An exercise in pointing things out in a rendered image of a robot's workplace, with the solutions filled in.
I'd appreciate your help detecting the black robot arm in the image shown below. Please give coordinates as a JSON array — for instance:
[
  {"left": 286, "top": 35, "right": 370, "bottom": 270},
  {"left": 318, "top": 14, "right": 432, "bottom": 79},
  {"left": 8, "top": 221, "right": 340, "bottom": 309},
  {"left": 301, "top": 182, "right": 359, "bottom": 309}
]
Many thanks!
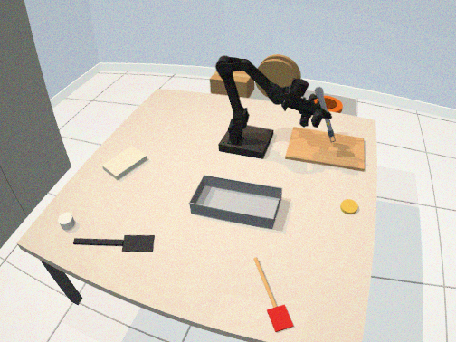
[{"left": 215, "top": 55, "right": 309, "bottom": 146}]

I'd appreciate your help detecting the red spatula with wooden handle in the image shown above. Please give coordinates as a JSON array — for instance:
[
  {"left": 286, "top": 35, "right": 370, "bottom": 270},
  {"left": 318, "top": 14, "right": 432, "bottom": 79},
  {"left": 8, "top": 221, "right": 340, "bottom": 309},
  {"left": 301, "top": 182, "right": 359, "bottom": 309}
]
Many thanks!
[{"left": 253, "top": 257, "right": 294, "bottom": 332}]

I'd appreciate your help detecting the white short cylinder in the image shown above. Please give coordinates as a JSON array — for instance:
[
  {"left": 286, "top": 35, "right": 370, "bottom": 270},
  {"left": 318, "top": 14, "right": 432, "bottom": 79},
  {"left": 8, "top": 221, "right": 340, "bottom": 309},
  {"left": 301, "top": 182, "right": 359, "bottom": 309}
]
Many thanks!
[{"left": 58, "top": 213, "right": 75, "bottom": 230}]

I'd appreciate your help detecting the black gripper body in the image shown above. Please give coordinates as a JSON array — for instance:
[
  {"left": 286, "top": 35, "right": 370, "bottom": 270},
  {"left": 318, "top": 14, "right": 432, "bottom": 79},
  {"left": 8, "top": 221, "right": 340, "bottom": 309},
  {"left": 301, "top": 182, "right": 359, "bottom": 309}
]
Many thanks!
[{"left": 298, "top": 93, "right": 323, "bottom": 128}]

